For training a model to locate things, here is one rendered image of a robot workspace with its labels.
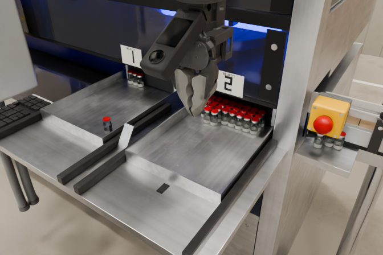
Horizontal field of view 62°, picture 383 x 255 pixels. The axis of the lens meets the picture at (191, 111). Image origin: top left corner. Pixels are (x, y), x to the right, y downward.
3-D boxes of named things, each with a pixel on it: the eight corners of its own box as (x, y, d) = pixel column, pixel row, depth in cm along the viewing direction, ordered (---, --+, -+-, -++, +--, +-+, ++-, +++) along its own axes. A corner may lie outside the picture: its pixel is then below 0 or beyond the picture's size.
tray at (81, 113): (124, 78, 118) (123, 69, 116) (181, 97, 106) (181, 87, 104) (42, 119, 94) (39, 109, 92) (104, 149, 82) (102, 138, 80)
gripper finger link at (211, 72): (218, 98, 53) (220, 47, 48) (212, 102, 52) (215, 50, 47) (194, 90, 55) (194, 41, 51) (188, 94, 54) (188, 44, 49)
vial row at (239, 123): (203, 113, 96) (203, 100, 94) (259, 132, 88) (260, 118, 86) (199, 116, 95) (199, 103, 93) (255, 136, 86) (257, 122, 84)
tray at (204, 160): (200, 103, 102) (200, 94, 100) (279, 128, 90) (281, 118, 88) (126, 161, 78) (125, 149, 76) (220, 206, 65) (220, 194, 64)
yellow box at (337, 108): (314, 116, 80) (320, 91, 77) (345, 125, 77) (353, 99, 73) (305, 130, 75) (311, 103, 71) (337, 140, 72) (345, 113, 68)
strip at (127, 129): (127, 141, 85) (125, 122, 82) (136, 144, 83) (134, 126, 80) (85, 171, 75) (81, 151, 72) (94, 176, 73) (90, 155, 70)
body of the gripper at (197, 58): (232, 61, 55) (238, -13, 49) (207, 78, 49) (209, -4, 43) (195, 52, 59) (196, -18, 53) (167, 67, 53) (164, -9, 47)
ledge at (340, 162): (310, 132, 91) (311, 127, 90) (359, 148, 85) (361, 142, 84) (294, 159, 82) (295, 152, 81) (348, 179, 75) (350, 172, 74)
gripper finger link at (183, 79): (207, 105, 61) (208, 59, 56) (190, 118, 56) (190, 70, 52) (194, 100, 62) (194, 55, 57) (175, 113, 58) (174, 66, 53)
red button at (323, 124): (315, 124, 74) (318, 110, 72) (333, 130, 72) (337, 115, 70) (310, 132, 72) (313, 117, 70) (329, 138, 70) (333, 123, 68)
